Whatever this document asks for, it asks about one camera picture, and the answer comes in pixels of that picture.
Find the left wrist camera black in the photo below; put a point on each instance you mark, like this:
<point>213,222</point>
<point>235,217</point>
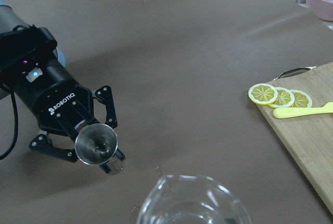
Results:
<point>22,50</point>

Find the lemon slice middle of row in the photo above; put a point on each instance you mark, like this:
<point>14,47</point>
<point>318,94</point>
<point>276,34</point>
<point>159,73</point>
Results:
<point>284,99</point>

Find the clear glass measuring cup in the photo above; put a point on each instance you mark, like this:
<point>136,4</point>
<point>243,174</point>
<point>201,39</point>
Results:
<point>191,199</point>

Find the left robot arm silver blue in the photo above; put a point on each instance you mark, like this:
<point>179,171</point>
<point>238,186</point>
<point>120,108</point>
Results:
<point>11,22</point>

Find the steel jigger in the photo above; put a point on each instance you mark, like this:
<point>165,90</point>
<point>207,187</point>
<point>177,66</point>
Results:
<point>96,145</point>

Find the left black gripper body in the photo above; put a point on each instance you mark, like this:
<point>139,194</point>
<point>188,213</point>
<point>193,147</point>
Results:
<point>52,93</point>

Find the wooden cutting board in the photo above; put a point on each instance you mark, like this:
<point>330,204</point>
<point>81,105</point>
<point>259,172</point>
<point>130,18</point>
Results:
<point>308,139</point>

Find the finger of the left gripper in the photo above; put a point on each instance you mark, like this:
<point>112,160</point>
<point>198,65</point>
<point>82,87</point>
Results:
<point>104,96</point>
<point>43,144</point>

